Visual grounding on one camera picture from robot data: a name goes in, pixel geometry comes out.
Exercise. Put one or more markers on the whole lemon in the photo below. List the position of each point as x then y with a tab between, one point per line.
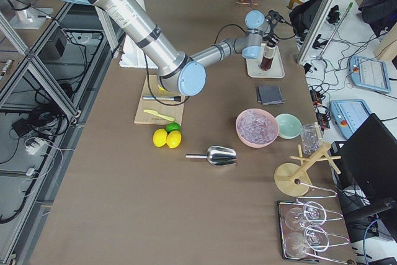
159	137
174	139

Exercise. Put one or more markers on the bamboo cutting board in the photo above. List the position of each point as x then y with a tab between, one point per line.
144	118

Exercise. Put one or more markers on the steel muddler black tip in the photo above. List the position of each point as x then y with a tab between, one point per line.
162	98

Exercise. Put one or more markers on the teach pendant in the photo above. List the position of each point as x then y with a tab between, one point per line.
369	73
349	115

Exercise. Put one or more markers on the green lime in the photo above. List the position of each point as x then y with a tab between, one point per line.
172	127

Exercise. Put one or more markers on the pink bowl of ice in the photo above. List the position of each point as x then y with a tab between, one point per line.
256	128

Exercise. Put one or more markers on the mint green bowl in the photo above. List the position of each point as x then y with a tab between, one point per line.
289	126

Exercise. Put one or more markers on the wooden cup stand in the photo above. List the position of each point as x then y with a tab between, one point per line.
293	179

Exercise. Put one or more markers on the teach pendant lower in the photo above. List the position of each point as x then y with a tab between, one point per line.
349	115

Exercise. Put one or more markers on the grey folded cloth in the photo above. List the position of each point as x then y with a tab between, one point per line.
267	95

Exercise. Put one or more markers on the hanging wine glass lower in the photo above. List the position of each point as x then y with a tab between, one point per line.
310	243

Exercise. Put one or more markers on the whole lemon lower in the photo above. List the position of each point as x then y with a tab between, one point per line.
174	139

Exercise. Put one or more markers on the cream rabbit tray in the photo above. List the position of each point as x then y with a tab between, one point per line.
276	71

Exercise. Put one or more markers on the yellow plastic knife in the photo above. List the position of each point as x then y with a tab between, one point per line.
157	114

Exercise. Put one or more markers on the black glass rack tray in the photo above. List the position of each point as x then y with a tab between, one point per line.
283	207

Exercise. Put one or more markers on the clear glass mug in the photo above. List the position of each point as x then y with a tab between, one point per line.
311	138

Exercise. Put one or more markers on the whole lemon upper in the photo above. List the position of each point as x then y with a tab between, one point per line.
159	137

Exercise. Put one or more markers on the tea bottle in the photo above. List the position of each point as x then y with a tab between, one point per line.
268	56

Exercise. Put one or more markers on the steel ice scoop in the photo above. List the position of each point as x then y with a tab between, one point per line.
217	156

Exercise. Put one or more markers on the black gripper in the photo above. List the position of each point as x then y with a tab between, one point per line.
270	41

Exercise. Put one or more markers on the hanging wine glass upper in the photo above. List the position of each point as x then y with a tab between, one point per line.
302	215

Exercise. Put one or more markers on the teach pendant upper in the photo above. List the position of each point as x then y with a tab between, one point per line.
369	73

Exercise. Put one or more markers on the black monitor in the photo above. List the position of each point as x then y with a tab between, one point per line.
370	155

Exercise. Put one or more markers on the hanging wine glass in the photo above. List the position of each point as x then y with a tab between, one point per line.
302	215
310	243

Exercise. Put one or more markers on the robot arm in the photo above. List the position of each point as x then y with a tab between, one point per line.
178	72

